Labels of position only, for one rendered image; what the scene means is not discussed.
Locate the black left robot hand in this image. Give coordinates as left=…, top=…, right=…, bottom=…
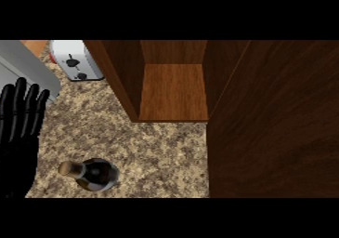
left=0, top=77, right=50, bottom=199

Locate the dark wine bottle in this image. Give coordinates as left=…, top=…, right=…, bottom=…
left=56, top=157, right=121, bottom=192

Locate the brown wooden cabinet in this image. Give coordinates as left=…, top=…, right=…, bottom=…
left=83, top=40, right=251, bottom=123

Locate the dark brown cabinet door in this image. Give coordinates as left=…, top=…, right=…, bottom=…
left=206, top=40, right=339, bottom=199

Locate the grey appliance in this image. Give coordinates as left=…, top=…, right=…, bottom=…
left=0, top=40, right=62, bottom=106

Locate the white toaster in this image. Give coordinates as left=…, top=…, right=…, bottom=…
left=49, top=40, right=106, bottom=82

